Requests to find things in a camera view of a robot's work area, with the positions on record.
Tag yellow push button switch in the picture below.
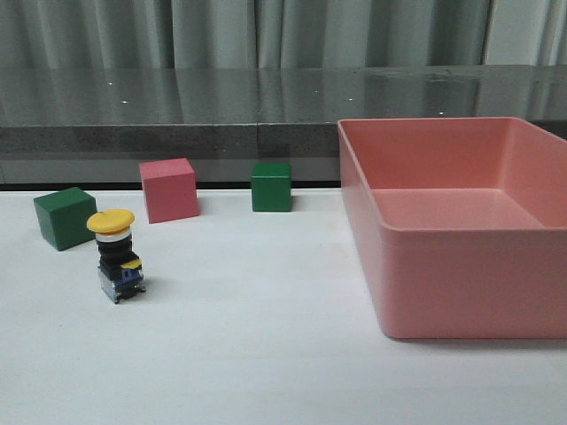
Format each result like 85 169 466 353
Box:
87 209 145 304

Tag right green wooden cube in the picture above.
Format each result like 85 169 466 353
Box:
251 163 291 213

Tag green wooden cube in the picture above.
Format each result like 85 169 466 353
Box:
34 187 97 251
251 163 291 213

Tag pink wooden cube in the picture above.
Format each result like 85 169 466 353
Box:
139 158 200 224

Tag pink plastic bin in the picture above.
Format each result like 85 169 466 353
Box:
338 117 566 338

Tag dark grey glossy counter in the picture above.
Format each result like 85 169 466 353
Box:
1 65 566 190

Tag left green wooden cube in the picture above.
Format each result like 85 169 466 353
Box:
34 187 97 251

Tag grey-green curtain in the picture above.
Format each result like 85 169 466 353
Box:
1 1 566 69

